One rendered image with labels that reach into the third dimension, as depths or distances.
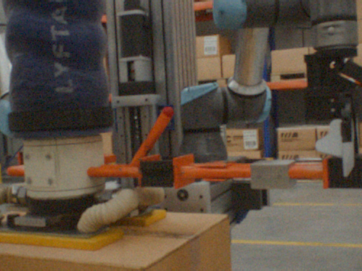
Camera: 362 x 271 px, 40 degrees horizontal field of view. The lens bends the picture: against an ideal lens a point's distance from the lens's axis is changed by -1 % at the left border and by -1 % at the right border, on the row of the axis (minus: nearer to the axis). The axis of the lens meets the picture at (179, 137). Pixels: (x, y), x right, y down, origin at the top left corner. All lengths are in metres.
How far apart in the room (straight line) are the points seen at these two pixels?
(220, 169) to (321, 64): 0.25
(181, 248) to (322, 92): 0.38
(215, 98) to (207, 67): 6.95
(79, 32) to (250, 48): 0.55
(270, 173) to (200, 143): 0.60
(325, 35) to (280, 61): 7.31
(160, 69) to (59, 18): 0.73
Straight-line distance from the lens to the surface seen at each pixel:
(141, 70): 1.65
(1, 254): 1.01
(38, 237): 1.02
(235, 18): 0.93
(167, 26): 1.72
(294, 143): 8.07
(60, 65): 1.03
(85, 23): 1.06
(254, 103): 1.49
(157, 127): 0.98
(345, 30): 0.87
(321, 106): 0.86
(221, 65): 8.45
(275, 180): 0.89
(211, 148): 1.48
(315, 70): 0.88
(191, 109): 1.48
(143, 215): 1.12
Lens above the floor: 1.18
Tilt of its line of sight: 3 degrees down
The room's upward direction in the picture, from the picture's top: 3 degrees counter-clockwise
